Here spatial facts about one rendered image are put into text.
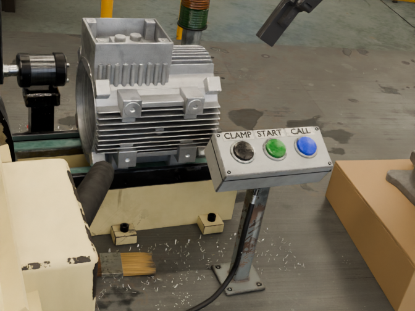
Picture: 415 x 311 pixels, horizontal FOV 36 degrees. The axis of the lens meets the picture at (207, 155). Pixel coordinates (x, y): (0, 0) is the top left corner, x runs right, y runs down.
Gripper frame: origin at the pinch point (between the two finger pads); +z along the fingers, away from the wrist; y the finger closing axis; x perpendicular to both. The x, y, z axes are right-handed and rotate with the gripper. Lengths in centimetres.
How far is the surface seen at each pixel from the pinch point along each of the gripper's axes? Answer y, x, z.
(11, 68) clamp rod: -18.4, -25.6, 32.9
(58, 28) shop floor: -284, 67, 94
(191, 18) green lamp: -33.6, 4.8, 11.3
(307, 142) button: 17.8, 4.7, 10.0
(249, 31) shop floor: -280, 174, 32
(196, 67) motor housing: -2.2, -5.8, 13.1
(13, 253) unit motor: 63, -46, 11
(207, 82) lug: 0.8, -4.2, 13.7
